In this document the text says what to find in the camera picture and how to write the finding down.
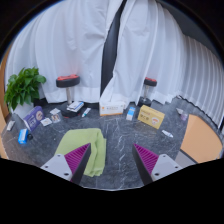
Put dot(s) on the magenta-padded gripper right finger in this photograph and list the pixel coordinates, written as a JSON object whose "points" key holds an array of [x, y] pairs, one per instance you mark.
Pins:
{"points": [[160, 165]]}

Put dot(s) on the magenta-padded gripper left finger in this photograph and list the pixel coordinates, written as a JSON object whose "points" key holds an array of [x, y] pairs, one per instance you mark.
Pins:
{"points": [[61, 165]]}

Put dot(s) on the light green towel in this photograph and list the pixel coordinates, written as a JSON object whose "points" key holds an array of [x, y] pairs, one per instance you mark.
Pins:
{"points": [[83, 140]]}

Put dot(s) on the small white packet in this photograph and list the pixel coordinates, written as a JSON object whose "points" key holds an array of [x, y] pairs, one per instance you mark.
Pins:
{"points": [[167, 133]]}

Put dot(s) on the small black round object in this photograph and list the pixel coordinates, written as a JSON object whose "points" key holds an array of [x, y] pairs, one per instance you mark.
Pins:
{"points": [[30, 136]]}

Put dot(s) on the blister pack with brown pills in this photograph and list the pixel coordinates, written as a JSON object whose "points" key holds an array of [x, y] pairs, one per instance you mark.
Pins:
{"points": [[55, 118]]}

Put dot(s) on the yellow cardboard box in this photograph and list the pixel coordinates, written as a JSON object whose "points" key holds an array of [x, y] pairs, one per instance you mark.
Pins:
{"points": [[151, 117]]}

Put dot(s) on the purple cardboard box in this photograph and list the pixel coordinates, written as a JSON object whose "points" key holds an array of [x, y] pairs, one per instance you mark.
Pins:
{"points": [[33, 119]]}

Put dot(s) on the small white and blue box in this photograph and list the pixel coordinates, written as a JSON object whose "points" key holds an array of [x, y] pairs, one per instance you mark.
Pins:
{"points": [[131, 113]]}

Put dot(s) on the small white flat box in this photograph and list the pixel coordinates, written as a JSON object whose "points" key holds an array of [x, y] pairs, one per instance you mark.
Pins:
{"points": [[75, 106]]}

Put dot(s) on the white tube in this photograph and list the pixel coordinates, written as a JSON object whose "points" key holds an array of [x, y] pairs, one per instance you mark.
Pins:
{"points": [[11, 125]]}

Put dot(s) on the white and orange box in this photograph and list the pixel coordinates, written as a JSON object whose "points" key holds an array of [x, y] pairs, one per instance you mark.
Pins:
{"points": [[112, 108]]}

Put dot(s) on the small black and red dumbbell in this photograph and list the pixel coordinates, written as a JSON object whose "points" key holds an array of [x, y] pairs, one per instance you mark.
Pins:
{"points": [[150, 81]]}

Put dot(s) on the large black and red dumbbell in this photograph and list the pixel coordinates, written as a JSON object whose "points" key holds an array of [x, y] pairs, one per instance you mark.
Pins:
{"points": [[67, 81]]}

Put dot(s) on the green plant in white pot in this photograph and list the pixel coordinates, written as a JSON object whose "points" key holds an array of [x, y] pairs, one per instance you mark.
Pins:
{"points": [[23, 86]]}

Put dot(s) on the white curtain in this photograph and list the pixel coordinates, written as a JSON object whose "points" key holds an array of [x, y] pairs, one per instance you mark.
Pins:
{"points": [[66, 40], [160, 50]]}

